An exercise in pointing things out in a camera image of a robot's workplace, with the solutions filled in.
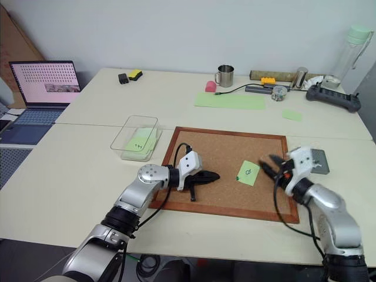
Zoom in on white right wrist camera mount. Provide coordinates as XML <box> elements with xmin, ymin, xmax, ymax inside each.
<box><xmin>285</xmin><ymin>146</ymin><xmax>315</xmax><ymax>195</ymax></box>

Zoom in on pale green note stack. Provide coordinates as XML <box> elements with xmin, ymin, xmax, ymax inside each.
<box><xmin>122</xmin><ymin>129</ymin><xmax>162</xmax><ymax>161</ymax></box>

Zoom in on black handheld controller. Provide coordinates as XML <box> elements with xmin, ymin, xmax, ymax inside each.
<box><xmin>305</xmin><ymin>84</ymin><xmax>362</xmax><ymax>114</ymax></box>

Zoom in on perforated grey metal panel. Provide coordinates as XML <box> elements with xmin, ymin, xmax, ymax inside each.
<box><xmin>0</xmin><ymin>146</ymin><xmax>33</xmax><ymax>190</ymax></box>

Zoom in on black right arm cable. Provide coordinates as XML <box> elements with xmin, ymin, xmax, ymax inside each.
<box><xmin>273</xmin><ymin>164</ymin><xmax>329</xmax><ymax>282</ymax></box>

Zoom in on black coiled cable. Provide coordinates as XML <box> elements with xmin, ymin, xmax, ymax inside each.
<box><xmin>135</xmin><ymin>254</ymin><xmax>162</xmax><ymax>278</ymax></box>

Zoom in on large green paper sheet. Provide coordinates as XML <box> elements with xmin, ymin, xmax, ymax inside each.
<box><xmin>193</xmin><ymin>92</ymin><xmax>267</xmax><ymax>111</ymax></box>

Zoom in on wood-framed cork board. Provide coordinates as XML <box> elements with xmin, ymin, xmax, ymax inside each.
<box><xmin>148</xmin><ymin>126</ymin><xmax>300</xmax><ymax>224</ymax></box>

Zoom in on stainless steel mug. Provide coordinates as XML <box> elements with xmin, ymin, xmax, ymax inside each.
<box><xmin>214</xmin><ymin>65</ymin><xmax>236</xmax><ymax>88</ymax></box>

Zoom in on clear bottle with green lid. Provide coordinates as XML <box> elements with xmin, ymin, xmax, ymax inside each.
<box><xmin>334</xmin><ymin>25</ymin><xmax>374</xmax><ymax>86</ymax></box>

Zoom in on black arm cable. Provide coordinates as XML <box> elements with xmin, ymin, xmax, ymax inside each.
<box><xmin>133</xmin><ymin>142</ymin><xmax>193</xmax><ymax>236</ymax></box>
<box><xmin>273</xmin><ymin>164</ymin><xmax>329</xmax><ymax>282</ymax></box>

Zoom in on brown cardboard sheet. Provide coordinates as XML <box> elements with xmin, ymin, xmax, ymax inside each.
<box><xmin>0</xmin><ymin>4</ymin><xmax>46</xmax><ymax>110</ymax></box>

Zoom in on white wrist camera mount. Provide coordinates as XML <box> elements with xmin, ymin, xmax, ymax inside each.
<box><xmin>285</xmin><ymin>146</ymin><xmax>315</xmax><ymax>195</ymax></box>
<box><xmin>177</xmin><ymin>150</ymin><xmax>204</xmax><ymax>191</ymax></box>

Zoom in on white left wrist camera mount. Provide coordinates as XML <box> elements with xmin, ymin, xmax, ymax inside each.
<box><xmin>177</xmin><ymin>150</ymin><xmax>204</xmax><ymax>191</ymax></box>

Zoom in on green note with handwriting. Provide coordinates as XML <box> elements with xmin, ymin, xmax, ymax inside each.
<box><xmin>125</xmin><ymin>127</ymin><xmax>158</xmax><ymax>153</ymax></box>

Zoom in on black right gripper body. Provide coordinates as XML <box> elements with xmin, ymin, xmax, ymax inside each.
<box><xmin>274</xmin><ymin>160</ymin><xmax>295</xmax><ymax>189</ymax></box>

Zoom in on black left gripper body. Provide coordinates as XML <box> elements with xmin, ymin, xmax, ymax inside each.
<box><xmin>183</xmin><ymin>171</ymin><xmax>207</xmax><ymax>192</ymax></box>

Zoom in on grey usb hub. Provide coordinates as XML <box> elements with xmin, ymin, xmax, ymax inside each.
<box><xmin>245</xmin><ymin>85</ymin><xmax>273</xmax><ymax>96</ymax></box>

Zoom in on stainless steel tumbler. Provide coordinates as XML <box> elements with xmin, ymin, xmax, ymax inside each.
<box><xmin>290</xmin><ymin>66</ymin><xmax>309</xmax><ymax>90</ymax></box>

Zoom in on yellow and black sponge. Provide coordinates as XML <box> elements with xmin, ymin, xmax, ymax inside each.
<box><xmin>127</xmin><ymin>69</ymin><xmax>144</xmax><ymax>82</ymax></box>

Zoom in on white papers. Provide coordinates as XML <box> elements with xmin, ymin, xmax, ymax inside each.
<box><xmin>0</xmin><ymin>108</ymin><xmax>26</xmax><ymax>123</ymax></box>

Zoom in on open laptop with pink screen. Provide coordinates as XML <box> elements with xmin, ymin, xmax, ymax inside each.
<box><xmin>8</xmin><ymin>60</ymin><xmax>82</xmax><ymax>126</ymax></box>

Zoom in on small blank green note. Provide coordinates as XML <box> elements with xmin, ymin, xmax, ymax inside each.
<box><xmin>281</xmin><ymin>109</ymin><xmax>303</xmax><ymax>122</ymax></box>

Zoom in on clear plastic box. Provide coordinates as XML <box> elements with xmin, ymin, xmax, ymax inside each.
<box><xmin>110</xmin><ymin>115</ymin><xmax>163</xmax><ymax>162</ymax></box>

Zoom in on clear jar of pushpins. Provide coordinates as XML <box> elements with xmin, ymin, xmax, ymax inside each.
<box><xmin>271</xmin><ymin>86</ymin><xmax>288</xmax><ymax>102</ymax></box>

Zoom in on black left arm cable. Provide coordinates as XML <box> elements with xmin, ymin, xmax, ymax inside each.
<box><xmin>133</xmin><ymin>142</ymin><xmax>193</xmax><ymax>236</ymax></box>

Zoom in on black cable with green plug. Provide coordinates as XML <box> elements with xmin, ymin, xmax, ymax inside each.
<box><xmin>214</xmin><ymin>83</ymin><xmax>254</xmax><ymax>96</ymax></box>

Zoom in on green note with scribble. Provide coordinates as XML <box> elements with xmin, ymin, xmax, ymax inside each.
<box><xmin>236</xmin><ymin>160</ymin><xmax>261</xmax><ymax>187</ymax></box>

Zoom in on white crumpled cloth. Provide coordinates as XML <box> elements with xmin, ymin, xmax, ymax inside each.
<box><xmin>304</xmin><ymin>75</ymin><xmax>324</xmax><ymax>90</ymax></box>

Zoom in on grey metal block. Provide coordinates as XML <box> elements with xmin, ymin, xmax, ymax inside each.
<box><xmin>310</xmin><ymin>149</ymin><xmax>331</xmax><ymax>175</ymax></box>

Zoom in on long brown cardboard tube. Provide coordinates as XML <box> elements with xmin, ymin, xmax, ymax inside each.
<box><xmin>250</xmin><ymin>69</ymin><xmax>327</xmax><ymax>84</ymax></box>

